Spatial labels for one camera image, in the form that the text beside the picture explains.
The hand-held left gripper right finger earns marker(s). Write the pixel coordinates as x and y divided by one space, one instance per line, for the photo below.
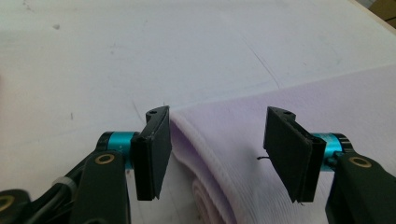
289 155

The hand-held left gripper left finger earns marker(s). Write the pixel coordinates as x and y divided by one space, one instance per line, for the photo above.
152 155

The lavender printed cloth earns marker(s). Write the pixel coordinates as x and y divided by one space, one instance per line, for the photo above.
233 140

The white grid mat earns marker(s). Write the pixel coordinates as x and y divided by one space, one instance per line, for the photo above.
124 62

